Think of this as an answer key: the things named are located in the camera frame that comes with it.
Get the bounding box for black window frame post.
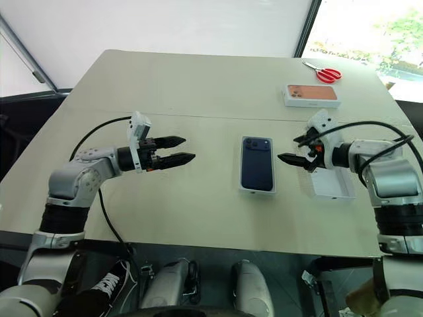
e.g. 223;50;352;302
290;0;323;59

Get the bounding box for white box tray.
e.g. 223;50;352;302
308;166;358;202

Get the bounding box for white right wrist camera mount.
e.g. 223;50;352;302
306;110;345;170

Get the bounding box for tan brown lump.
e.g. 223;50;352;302
344;276;385;315

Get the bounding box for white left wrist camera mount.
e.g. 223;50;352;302
126;111;153;174

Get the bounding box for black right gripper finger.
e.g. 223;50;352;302
293;131;315;147
277;153;313;170

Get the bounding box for white box with orange phone print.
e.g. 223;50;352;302
281;83;342;109

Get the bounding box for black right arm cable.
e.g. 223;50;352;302
298;121;416;190

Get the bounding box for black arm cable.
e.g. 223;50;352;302
298;121;416;190
69;115;137;256

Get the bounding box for dark blue smartphone in tray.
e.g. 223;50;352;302
238;134;277;197

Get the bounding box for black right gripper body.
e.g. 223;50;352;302
305;129;327;174

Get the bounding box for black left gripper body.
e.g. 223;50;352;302
137;137;160;173

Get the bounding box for black metal bracket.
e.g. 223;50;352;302
301;256;376;317

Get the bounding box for red handled scissors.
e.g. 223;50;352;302
301;59;343;84

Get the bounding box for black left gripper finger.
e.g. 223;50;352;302
155;135;187;149
157;152;197;170

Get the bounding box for dark blue smartphone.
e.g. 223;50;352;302
238;134;277;197
240;136;275;192

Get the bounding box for grey rounded shell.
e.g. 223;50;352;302
230;260;276;317
144;258;200;312

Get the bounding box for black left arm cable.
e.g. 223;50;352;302
69;115;137;256

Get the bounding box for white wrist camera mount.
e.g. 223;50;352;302
306;110;345;170
126;111;153;174

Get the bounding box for black and white sneaker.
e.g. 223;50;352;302
89;260;132;300

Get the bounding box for grey metal bar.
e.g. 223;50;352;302
0;12;58;92

